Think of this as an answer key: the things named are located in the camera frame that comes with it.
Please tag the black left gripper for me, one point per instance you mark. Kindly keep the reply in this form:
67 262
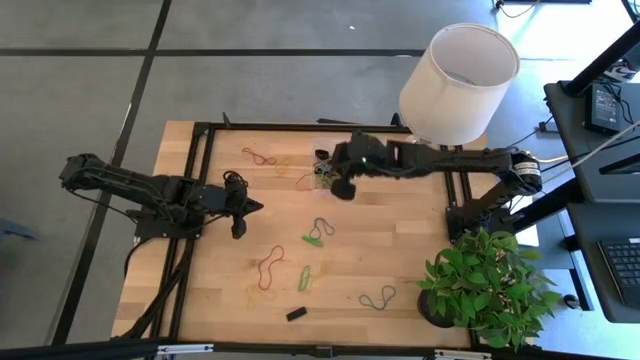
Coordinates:
220 197

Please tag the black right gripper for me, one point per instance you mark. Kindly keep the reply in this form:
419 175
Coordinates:
365 157

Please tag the small black block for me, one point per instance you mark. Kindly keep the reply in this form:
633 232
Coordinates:
316 152

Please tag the red rubber band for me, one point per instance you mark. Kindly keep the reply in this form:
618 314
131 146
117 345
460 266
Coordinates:
302 179
270 161
270 262

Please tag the wide green rubber band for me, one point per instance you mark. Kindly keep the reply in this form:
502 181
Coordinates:
303 289

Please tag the wide black rubber band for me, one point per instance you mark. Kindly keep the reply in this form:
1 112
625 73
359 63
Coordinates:
296 314

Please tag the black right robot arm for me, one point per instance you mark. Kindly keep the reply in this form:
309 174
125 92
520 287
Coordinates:
460 160

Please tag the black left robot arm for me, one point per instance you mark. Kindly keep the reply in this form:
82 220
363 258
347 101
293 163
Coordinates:
150 185

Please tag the clear plastic bin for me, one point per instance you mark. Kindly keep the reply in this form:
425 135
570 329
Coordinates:
316 186

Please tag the white shade silver table lamp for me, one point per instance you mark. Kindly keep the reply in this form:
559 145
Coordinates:
450 90

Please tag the green potted plant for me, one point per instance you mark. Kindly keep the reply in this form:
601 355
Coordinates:
480 290

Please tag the white sheet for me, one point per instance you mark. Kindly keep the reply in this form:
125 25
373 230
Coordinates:
530 237

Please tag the black plug block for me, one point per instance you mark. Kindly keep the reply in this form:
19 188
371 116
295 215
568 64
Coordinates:
548 126

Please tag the black front crossbeam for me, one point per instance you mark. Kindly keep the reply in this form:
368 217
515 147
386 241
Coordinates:
75 352

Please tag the blue-grey object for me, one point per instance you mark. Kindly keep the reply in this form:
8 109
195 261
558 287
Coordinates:
15 231

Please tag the black desk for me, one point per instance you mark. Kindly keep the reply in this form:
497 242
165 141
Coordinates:
590 260
575 130

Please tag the black power box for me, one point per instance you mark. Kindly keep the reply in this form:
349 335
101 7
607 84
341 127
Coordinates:
602 107

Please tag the black caster wheel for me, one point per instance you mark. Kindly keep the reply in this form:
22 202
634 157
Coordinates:
571 301

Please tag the black diagonal stand beam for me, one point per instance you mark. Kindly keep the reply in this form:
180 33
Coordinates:
600 57

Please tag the black monitor foot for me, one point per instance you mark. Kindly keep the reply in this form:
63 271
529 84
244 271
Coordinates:
622 165

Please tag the person's shoe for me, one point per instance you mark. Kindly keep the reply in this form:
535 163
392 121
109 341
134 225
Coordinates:
625 70

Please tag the black keyboard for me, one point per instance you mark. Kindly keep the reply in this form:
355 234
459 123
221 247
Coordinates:
622 270

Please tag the silver bracket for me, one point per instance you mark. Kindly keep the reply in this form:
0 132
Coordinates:
185 349
460 355

